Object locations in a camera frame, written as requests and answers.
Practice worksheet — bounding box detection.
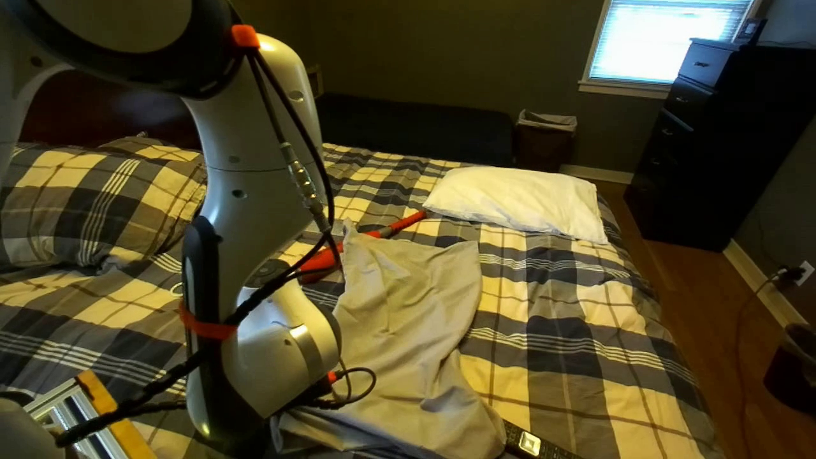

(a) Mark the dark wooden headboard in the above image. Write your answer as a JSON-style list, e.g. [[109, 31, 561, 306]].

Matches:
[[15, 66, 202, 151]]

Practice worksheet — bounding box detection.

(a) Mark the white pillow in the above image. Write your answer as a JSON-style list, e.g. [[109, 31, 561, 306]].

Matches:
[[420, 164, 610, 247]]

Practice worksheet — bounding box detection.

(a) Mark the plaid bed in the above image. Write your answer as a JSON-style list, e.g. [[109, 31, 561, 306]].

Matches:
[[0, 136, 724, 459]]

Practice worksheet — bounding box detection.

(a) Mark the orange cable strap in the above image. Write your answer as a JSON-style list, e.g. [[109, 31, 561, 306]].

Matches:
[[229, 23, 262, 52], [175, 304, 240, 345]]

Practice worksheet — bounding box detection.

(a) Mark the silver metal frame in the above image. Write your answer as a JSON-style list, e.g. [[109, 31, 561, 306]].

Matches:
[[22, 377, 131, 459]]

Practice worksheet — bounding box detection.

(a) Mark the dark laundry hamper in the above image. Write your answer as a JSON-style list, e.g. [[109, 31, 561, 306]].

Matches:
[[510, 107, 581, 173]]

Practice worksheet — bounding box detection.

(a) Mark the bright window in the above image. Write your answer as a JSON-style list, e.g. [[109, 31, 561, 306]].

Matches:
[[578, 0, 763, 100]]

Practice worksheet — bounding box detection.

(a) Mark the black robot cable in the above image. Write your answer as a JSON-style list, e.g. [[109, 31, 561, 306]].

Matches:
[[49, 46, 381, 448]]

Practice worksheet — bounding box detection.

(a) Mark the grey cloth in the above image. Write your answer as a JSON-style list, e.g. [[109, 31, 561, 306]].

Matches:
[[271, 223, 513, 459]]

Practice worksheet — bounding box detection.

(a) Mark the black dresser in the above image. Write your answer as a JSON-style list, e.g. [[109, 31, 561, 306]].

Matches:
[[622, 35, 816, 252]]

